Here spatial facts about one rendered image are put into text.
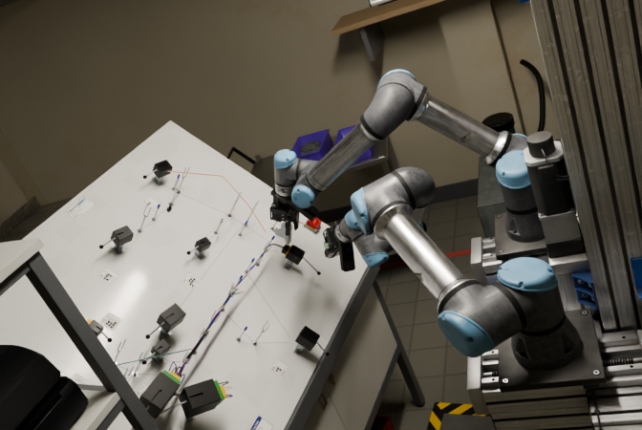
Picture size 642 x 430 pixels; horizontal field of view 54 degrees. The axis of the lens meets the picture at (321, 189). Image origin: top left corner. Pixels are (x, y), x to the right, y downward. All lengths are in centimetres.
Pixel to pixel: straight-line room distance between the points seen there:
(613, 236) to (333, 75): 300
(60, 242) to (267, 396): 83
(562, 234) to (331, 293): 104
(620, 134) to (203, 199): 156
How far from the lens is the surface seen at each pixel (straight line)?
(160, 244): 227
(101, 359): 149
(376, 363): 269
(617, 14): 134
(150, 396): 183
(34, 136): 557
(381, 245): 198
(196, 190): 247
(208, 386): 188
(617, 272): 162
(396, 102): 178
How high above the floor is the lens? 225
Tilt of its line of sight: 24 degrees down
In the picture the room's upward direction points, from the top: 23 degrees counter-clockwise
